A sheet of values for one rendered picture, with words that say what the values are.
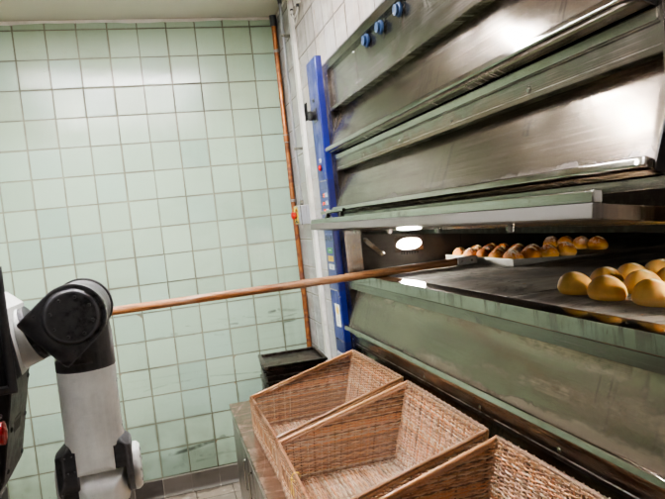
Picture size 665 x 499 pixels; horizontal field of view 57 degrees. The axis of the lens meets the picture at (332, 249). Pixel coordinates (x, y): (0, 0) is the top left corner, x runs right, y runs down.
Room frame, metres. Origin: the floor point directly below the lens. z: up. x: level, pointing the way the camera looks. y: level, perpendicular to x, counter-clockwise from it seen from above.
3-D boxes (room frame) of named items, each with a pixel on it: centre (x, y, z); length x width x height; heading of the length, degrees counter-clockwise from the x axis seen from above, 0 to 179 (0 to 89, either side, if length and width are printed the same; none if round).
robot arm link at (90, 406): (0.98, 0.42, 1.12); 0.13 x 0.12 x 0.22; 107
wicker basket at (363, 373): (2.30, 0.10, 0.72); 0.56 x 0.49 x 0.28; 16
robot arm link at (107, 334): (0.96, 0.41, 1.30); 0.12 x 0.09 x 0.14; 16
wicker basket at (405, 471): (1.73, -0.05, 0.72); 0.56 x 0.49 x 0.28; 15
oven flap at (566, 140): (1.82, -0.30, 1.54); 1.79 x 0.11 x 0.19; 15
